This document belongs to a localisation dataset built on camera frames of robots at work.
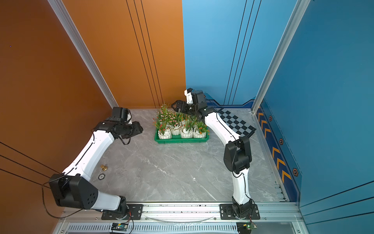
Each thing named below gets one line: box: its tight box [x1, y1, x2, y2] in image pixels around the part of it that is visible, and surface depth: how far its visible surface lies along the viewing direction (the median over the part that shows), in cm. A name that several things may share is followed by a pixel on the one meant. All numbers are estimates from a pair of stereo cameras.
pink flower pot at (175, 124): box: [168, 111, 182, 136], surface depth 98 cm
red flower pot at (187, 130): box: [180, 118, 194, 139], surface depth 99 cm
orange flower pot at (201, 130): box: [192, 120, 210, 139], surface depth 96 cm
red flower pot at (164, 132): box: [152, 117, 172, 140], surface depth 98 cm
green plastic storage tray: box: [154, 126, 210, 144], surface depth 100 cm
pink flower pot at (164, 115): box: [156, 102, 173, 124], surface depth 98 cm
